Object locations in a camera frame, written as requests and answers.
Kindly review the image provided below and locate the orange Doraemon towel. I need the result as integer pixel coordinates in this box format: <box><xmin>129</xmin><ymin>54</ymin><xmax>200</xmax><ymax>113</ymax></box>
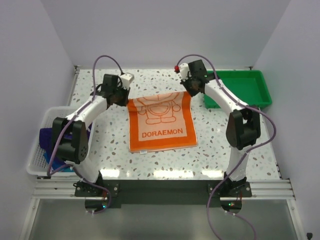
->
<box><xmin>127</xmin><ymin>91</ymin><xmax>198</xmax><ymax>153</ymax></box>

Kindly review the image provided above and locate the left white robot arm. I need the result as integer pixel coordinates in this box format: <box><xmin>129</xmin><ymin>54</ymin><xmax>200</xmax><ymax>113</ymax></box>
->
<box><xmin>49</xmin><ymin>73</ymin><xmax>135</xmax><ymax>197</ymax></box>

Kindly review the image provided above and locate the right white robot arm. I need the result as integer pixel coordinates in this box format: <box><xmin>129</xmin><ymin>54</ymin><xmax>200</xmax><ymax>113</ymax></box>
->
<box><xmin>174</xmin><ymin>60</ymin><xmax>261</xmax><ymax>197</ymax></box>

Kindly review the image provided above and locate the green plastic tray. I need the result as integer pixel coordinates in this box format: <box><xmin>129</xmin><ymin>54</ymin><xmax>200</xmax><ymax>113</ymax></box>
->
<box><xmin>217</xmin><ymin>70</ymin><xmax>272</xmax><ymax>109</ymax></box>

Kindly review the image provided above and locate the purple towel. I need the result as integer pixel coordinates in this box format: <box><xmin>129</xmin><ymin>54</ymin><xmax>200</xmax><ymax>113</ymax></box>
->
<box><xmin>39</xmin><ymin>127</ymin><xmax>92</xmax><ymax>169</ymax></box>

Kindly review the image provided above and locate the blue towel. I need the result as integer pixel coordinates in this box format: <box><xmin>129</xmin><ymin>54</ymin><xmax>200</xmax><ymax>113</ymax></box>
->
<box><xmin>43</xmin><ymin>152</ymin><xmax>76</xmax><ymax>173</ymax></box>

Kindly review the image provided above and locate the white plastic basket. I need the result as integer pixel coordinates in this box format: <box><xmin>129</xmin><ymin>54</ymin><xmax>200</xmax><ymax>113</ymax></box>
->
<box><xmin>26</xmin><ymin>106</ymin><xmax>95</xmax><ymax>178</ymax></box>

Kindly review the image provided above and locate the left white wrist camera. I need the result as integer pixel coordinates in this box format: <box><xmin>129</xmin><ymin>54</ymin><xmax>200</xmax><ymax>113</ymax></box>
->
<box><xmin>120</xmin><ymin>73</ymin><xmax>135</xmax><ymax>89</ymax></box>

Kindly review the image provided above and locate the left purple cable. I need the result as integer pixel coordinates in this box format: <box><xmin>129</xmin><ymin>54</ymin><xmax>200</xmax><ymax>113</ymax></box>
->
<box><xmin>46</xmin><ymin>55</ymin><xmax>125</xmax><ymax>215</ymax></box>

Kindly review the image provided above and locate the purple cable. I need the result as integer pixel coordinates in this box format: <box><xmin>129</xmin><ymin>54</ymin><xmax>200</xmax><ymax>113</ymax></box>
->
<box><xmin>46</xmin><ymin>55</ymin><xmax>125</xmax><ymax>215</ymax></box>
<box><xmin>176</xmin><ymin>54</ymin><xmax>278</xmax><ymax>240</ymax></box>

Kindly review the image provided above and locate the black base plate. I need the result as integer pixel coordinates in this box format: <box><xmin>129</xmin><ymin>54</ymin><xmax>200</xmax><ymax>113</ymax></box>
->
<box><xmin>73</xmin><ymin>179</ymin><xmax>253</xmax><ymax>211</ymax></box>

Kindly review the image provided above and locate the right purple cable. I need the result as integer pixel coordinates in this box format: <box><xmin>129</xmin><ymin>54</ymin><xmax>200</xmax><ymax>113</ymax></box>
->
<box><xmin>176</xmin><ymin>54</ymin><xmax>278</xmax><ymax>240</ymax></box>

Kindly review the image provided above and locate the aluminium rail frame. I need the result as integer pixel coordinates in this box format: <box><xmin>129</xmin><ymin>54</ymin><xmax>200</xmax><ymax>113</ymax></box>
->
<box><xmin>32</xmin><ymin>176</ymin><xmax>296</xmax><ymax>200</ymax></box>

